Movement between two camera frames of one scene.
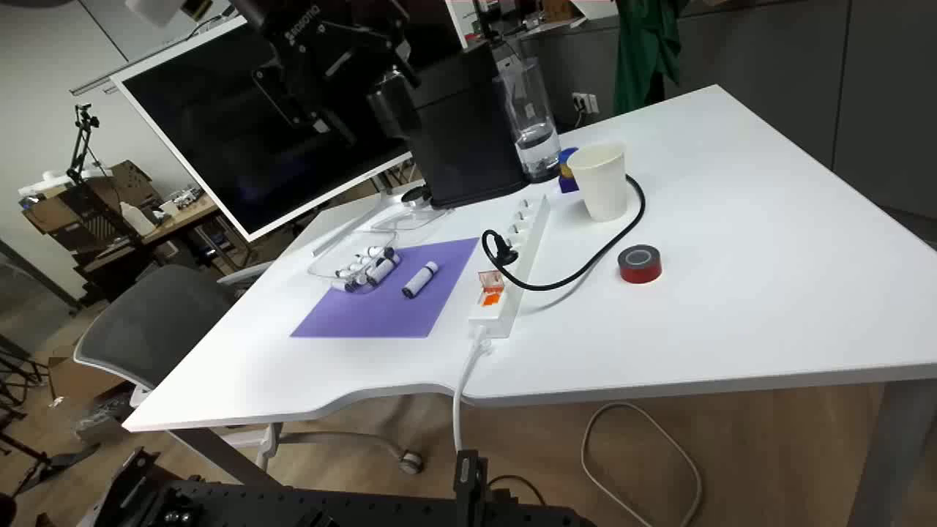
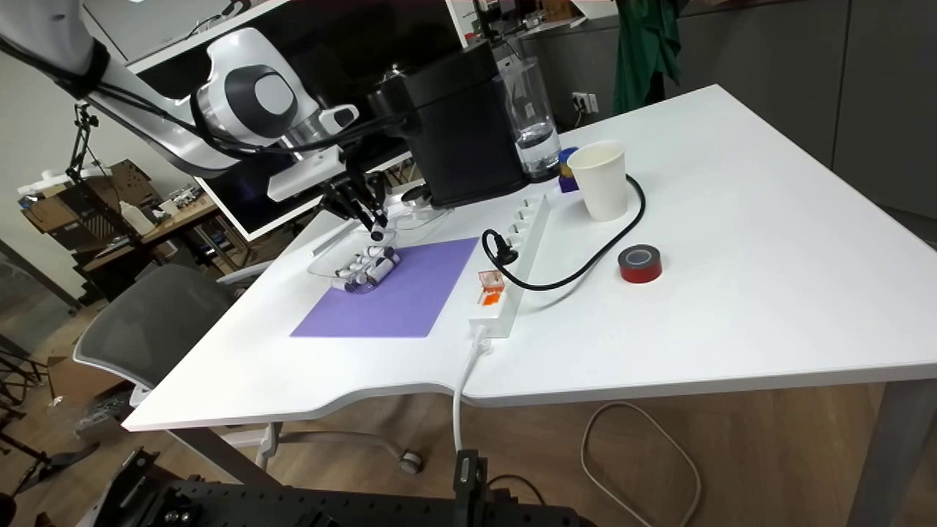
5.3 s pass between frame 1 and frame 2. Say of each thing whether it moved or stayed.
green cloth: stayed
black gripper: moved
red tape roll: stayed
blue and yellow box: stayed
